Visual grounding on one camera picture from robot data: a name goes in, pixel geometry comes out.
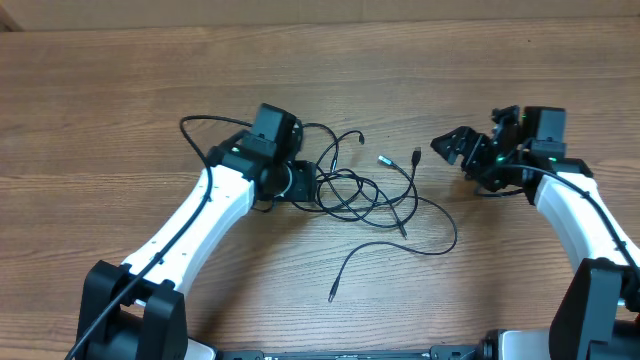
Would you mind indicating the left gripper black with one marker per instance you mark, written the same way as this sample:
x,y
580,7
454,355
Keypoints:
x,y
306,181

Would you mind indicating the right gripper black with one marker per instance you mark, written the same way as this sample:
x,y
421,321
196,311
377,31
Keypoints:
x,y
471,160

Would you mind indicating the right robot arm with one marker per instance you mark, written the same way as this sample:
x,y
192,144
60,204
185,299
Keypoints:
x,y
526,153

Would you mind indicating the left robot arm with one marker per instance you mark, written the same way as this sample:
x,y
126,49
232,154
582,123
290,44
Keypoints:
x,y
137,309

